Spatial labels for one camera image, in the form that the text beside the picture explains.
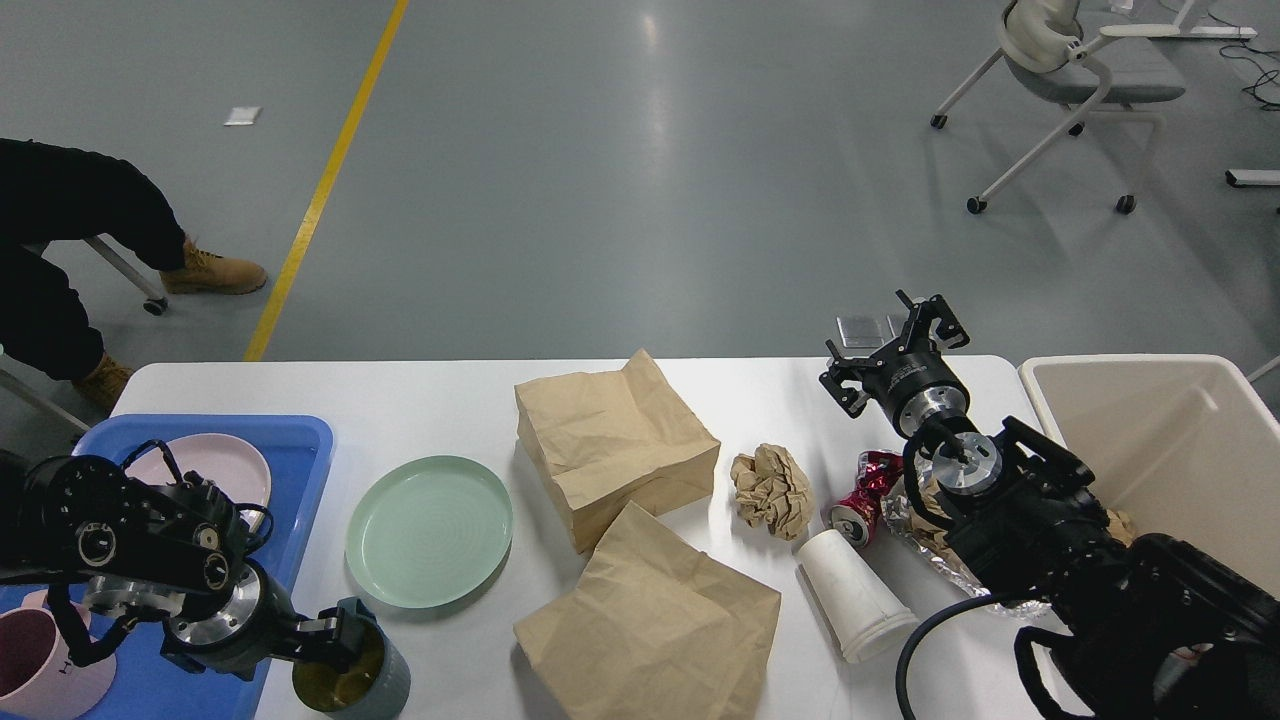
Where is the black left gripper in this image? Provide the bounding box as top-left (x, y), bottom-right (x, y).
top-left (160, 560), bottom-right (376, 682)

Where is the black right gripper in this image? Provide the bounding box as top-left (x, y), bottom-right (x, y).
top-left (819, 290), bottom-right (972, 437)

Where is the dark teal mug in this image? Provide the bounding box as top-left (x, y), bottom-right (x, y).
top-left (291, 596), bottom-right (411, 719)

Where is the green plate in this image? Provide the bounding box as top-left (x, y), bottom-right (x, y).
top-left (346, 455), bottom-right (515, 609)

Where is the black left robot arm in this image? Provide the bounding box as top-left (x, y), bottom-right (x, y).
top-left (1, 439), bottom-right (374, 682)

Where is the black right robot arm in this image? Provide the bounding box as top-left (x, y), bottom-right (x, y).
top-left (819, 293), bottom-right (1277, 719)

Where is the silver floor plate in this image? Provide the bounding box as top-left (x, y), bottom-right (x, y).
top-left (836, 313), bottom-right (908, 351)

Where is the crumpled foil wrapper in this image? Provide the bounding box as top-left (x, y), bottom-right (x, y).
top-left (879, 461), bottom-right (1051, 621)

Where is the crushed red soda can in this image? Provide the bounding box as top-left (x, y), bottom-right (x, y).
top-left (826, 450), bottom-right (904, 550)

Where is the crumpled brown paper ball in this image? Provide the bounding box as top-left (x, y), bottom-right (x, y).
top-left (730, 443), bottom-right (817, 541)

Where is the pink plate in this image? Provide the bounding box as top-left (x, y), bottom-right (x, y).
top-left (125, 433), bottom-right (273, 533)

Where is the blue plastic tray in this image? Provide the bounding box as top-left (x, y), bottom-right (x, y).
top-left (0, 415), bottom-right (333, 720)

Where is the white paper cup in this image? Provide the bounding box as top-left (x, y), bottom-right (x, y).
top-left (797, 530), bottom-right (920, 664)

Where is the pink mug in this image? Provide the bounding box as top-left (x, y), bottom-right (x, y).
top-left (1, 591), bottom-right (116, 719)

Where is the beige plastic bin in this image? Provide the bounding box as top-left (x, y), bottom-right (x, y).
top-left (1020, 354), bottom-right (1279, 594)

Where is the upper brown paper bag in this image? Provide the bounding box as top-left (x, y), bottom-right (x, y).
top-left (515, 348), bottom-right (721, 553)

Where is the brown paper bag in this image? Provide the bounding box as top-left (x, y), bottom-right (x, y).
top-left (515, 503), bottom-right (781, 719)
top-left (515, 348), bottom-right (721, 553)

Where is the lower brown paper bag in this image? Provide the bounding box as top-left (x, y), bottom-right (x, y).
top-left (515, 503), bottom-right (781, 719)

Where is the white office chair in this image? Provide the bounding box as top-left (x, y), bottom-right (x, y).
top-left (928, 0), bottom-right (1257, 215)

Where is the tan boot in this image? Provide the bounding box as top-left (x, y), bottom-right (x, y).
top-left (72, 354), bottom-right (134, 414)
top-left (159, 236), bottom-right (268, 295)

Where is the grey chair leg with caster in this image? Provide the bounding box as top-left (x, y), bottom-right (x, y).
top-left (84, 236), bottom-right (168, 316)

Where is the person in black clothes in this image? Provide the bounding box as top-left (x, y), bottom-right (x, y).
top-left (0, 138), bottom-right (187, 383)

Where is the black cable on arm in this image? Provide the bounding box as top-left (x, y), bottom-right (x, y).
top-left (895, 592), bottom-right (1030, 720)

